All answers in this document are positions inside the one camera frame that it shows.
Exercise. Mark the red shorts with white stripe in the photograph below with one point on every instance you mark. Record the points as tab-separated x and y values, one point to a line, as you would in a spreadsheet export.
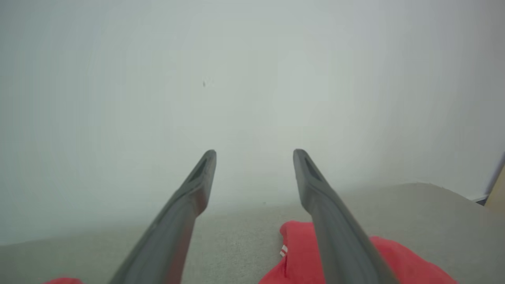
63	281

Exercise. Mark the light wooden furniture panel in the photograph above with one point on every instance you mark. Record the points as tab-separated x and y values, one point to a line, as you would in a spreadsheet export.
497	193

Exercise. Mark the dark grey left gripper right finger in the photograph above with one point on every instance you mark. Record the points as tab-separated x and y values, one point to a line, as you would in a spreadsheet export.
335	236

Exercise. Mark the red basketball jersey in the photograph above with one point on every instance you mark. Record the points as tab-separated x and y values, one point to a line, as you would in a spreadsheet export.
300	252

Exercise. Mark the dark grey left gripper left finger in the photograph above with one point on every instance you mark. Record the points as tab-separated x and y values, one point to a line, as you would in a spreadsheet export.
173	232

